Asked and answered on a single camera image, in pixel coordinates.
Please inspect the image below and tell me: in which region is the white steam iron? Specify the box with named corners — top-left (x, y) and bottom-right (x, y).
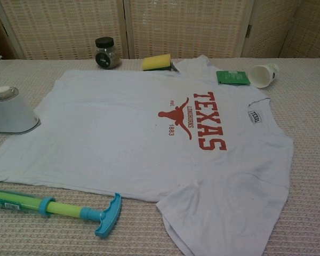
top-left (0, 86), bottom-right (41, 134)

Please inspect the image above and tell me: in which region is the beige woven table cloth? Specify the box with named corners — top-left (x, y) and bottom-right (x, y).
top-left (0, 56), bottom-right (320, 256)

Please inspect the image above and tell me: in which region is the green paper packet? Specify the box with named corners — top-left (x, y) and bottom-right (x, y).
top-left (215, 70), bottom-right (251, 86)

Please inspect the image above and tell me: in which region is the glass jar with black lid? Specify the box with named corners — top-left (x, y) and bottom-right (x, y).
top-left (94, 37), bottom-right (121, 70)

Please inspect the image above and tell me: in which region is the white Texas Longhorns T-shirt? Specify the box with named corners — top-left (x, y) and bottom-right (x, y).
top-left (0, 54), bottom-right (294, 256)

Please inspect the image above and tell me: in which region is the woven folding screen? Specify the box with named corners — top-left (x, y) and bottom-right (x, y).
top-left (0, 0), bottom-right (320, 60)

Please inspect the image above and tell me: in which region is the white paper cup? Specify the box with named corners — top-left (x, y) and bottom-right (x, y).
top-left (249, 62), bottom-right (280, 89)

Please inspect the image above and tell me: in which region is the yellow and green sponge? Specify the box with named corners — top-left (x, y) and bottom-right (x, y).
top-left (142, 53), bottom-right (177, 72)

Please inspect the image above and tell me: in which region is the green and blue water pump toy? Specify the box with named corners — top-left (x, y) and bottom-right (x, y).
top-left (0, 187), bottom-right (123, 237)

